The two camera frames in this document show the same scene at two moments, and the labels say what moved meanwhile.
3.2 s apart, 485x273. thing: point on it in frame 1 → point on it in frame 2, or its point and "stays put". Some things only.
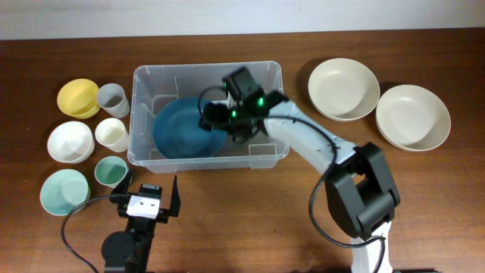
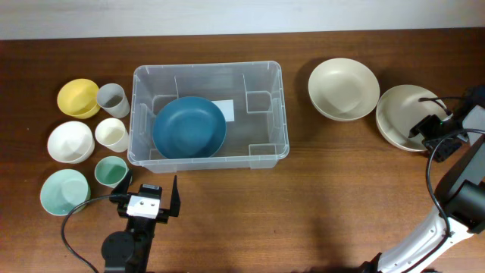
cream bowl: x=344 y=89 stays put
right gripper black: x=208 y=112 → x=423 y=127
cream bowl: x=413 y=117 stays put
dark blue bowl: x=177 y=131 stays put
